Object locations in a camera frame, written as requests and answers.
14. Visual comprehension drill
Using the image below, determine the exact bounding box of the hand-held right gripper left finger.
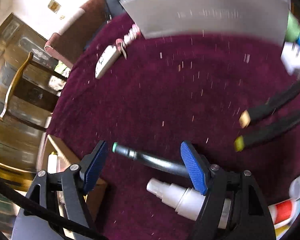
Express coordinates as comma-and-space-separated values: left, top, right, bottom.
12, 141, 108, 240

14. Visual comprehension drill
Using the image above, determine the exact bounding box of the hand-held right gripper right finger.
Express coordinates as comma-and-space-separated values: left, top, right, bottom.
180, 141, 277, 240

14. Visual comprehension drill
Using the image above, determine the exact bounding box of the black marker with green cap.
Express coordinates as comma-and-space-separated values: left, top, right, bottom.
112, 142, 190, 178

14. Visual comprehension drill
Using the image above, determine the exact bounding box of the white spray bottle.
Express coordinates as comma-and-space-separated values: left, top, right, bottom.
146, 177, 233, 228

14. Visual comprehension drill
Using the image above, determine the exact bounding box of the white tube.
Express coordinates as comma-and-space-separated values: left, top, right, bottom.
47, 152, 58, 173

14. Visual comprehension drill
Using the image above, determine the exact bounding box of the black marker with yellow cap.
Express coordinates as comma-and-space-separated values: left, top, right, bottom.
239, 80, 300, 128
234, 107, 300, 152

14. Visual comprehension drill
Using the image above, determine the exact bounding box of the white bottle with red label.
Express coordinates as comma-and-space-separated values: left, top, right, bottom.
268, 197, 300, 226

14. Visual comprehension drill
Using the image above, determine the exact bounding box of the yellow round tin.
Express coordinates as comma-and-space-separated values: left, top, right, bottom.
274, 224, 292, 240

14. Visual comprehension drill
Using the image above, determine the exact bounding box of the wooden chair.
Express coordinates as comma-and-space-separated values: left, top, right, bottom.
0, 51, 68, 132

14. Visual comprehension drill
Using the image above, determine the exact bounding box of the brown bolster pillow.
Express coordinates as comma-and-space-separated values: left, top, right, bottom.
44, 0, 108, 68

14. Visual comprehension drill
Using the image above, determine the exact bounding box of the small white charger adapter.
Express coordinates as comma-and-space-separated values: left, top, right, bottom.
281, 41, 300, 76

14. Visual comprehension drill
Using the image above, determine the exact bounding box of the grey rectangular box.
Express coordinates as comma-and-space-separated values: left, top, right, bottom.
119, 0, 291, 48

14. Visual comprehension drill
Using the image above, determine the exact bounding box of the black bag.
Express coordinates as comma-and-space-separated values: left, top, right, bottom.
104, 0, 127, 22

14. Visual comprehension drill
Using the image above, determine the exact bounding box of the green cloth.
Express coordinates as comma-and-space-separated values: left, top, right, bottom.
286, 12, 300, 43

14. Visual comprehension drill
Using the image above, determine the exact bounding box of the black cable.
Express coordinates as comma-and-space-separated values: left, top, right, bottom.
0, 174, 108, 240

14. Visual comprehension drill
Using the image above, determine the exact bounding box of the white remote with keychain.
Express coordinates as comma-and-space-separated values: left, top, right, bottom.
94, 24, 142, 80

